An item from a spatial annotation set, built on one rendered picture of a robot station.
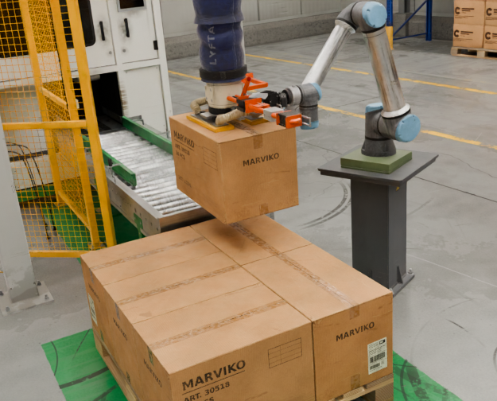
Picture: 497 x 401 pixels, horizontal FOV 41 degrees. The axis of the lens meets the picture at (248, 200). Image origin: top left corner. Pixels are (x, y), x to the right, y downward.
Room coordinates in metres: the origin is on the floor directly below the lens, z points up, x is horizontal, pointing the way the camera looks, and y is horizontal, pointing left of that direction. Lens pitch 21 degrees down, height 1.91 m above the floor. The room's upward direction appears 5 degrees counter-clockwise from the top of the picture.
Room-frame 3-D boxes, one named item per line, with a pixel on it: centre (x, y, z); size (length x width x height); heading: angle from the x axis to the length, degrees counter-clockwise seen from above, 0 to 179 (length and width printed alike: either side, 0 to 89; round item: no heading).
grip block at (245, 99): (3.00, -0.04, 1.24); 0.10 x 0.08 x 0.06; 117
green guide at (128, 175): (4.70, 1.10, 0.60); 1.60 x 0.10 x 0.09; 27
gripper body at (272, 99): (3.07, -0.17, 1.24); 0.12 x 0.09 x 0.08; 117
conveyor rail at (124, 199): (4.35, 0.99, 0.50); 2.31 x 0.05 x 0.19; 27
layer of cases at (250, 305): (2.73, 0.15, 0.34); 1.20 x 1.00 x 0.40; 27
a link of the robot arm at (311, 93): (3.14, -0.32, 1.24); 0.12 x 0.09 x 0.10; 117
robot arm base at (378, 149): (3.52, -0.74, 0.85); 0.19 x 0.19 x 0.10
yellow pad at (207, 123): (3.18, 0.16, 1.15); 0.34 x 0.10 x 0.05; 27
